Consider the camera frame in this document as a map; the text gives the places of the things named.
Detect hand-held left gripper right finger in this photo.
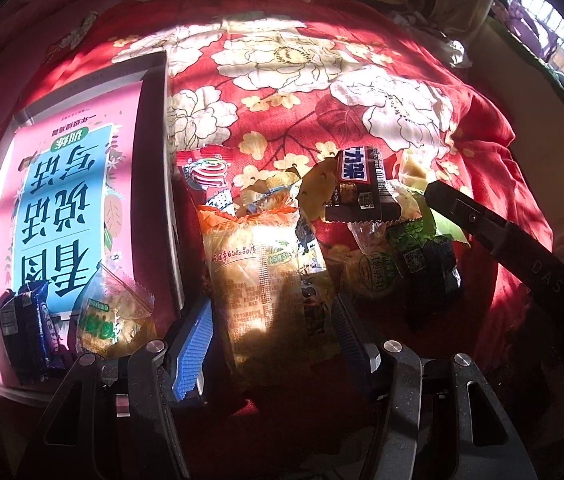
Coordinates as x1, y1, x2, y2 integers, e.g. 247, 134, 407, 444
332, 292, 538, 480

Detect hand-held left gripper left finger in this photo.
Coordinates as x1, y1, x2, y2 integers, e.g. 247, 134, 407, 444
16, 296, 215, 480

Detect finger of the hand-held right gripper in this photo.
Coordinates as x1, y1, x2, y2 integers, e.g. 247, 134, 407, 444
424, 180, 519, 263

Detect large clear bread packet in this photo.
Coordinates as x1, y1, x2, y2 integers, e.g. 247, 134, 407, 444
197, 207, 343, 376

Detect white tray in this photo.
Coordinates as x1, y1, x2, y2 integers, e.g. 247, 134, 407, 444
0, 50, 185, 396

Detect dark green snack packet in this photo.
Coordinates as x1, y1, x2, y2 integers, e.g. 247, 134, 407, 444
387, 215, 463, 307

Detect yellow green snack packet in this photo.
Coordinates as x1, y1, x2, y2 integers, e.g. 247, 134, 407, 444
392, 149, 470, 248

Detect clear packet with green label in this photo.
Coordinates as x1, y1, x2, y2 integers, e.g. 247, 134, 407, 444
346, 220, 407, 307

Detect clear packet with yellow pastry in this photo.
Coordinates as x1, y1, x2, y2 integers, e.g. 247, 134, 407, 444
72, 260, 157, 361

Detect brown chocolate bar packet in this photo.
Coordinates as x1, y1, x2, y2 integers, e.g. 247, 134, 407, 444
324, 146, 413, 226

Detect orange snack packet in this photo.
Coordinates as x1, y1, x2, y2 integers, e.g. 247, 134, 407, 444
197, 204, 243, 231

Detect clear packet with blue print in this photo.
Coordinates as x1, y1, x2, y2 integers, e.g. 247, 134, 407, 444
234, 170, 303, 217

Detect dark blue cookie packet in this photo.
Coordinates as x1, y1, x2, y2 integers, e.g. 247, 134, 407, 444
0, 280, 70, 386

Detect red floral blanket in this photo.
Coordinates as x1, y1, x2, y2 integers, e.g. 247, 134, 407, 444
0, 0, 563, 480

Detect red swirl snack packet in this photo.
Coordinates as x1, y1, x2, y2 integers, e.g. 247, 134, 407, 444
177, 145, 237, 211

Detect pink and blue book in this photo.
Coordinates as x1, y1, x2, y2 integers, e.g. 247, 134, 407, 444
0, 80, 143, 386

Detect purple hanging clothes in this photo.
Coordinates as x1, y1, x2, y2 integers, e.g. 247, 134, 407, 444
494, 0, 555, 63

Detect pink cloth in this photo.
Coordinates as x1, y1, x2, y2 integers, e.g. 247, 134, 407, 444
0, 0, 130, 161

